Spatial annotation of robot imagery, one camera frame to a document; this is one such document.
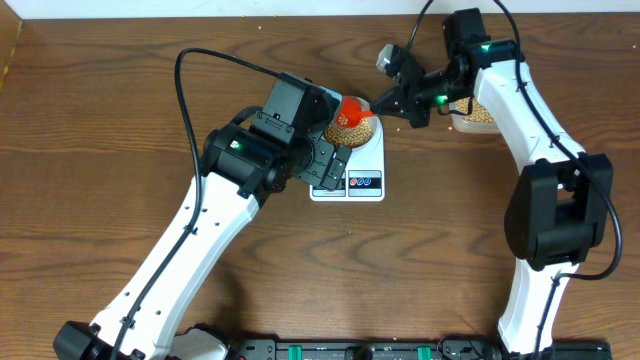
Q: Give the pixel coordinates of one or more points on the clear plastic container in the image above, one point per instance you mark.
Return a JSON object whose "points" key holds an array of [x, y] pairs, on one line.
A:
{"points": [[463, 126]]}

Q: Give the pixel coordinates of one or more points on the grey round bowl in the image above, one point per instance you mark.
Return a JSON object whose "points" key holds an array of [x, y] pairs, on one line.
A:
{"points": [[372, 120]]}

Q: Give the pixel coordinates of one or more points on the red plastic measuring scoop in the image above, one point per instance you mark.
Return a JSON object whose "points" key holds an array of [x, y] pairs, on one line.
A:
{"points": [[351, 113]]}

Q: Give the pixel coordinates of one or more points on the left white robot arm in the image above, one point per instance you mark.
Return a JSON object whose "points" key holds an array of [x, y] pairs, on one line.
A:
{"points": [[242, 164]]}

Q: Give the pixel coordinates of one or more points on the white digital kitchen scale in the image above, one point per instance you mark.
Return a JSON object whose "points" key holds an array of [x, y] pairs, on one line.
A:
{"points": [[364, 176]]}

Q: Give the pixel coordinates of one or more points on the yellow soybeans in container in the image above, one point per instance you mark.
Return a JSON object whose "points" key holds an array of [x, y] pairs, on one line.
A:
{"points": [[472, 111]]}

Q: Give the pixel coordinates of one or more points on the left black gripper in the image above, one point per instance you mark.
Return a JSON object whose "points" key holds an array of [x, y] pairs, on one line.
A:
{"points": [[322, 154]]}

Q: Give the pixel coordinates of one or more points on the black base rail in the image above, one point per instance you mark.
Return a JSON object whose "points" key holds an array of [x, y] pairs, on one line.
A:
{"points": [[400, 350]]}

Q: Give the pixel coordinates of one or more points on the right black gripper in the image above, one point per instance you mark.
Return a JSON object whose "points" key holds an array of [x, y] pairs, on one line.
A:
{"points": [[409, 106]]}

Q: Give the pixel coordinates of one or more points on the soybeans in bowl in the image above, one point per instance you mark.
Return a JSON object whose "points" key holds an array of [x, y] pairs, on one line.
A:
{"points": [[340, 134]]}

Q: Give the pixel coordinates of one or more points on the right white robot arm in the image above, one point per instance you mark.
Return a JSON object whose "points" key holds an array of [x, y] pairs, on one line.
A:
{"points": [[561, 205]]}

